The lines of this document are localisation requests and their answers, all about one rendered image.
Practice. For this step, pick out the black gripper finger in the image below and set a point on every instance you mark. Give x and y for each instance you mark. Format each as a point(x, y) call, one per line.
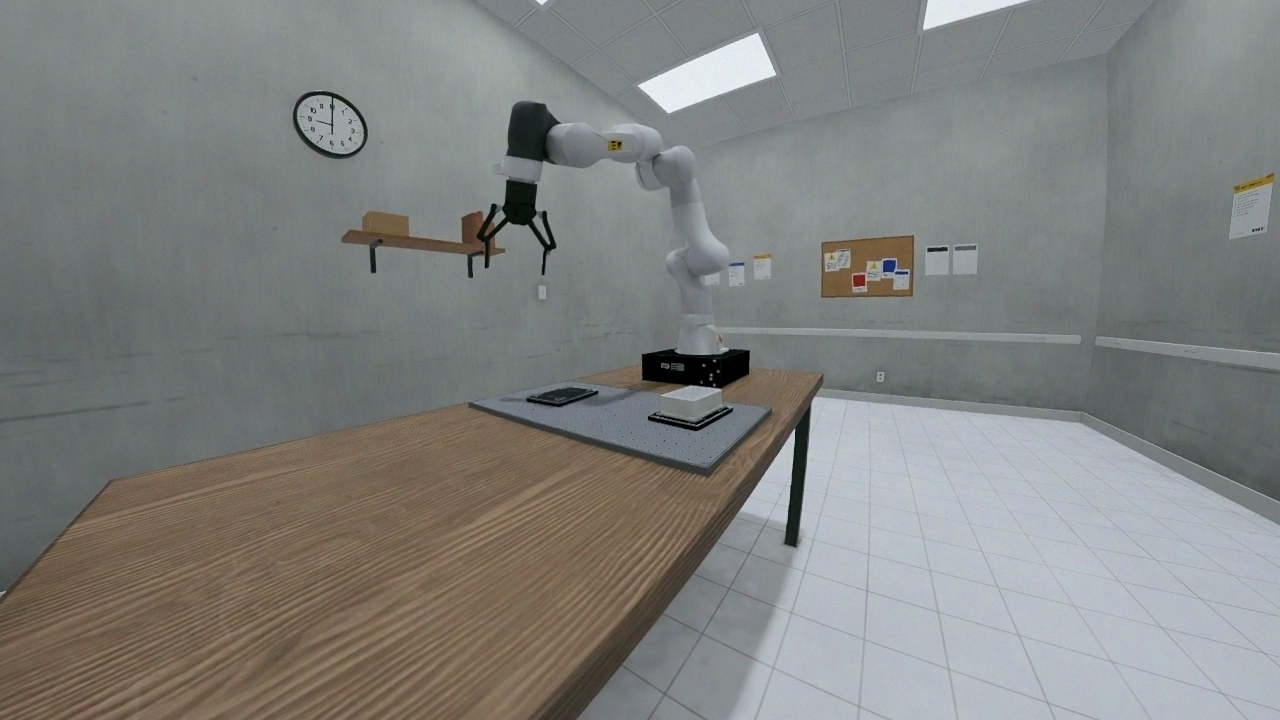
point(495, 208)
point(547, 247)

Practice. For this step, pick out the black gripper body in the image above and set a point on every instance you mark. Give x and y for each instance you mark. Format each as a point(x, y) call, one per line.
point(519, 197)

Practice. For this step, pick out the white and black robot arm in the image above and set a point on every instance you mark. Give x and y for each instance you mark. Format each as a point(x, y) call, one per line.
point(534, 136)

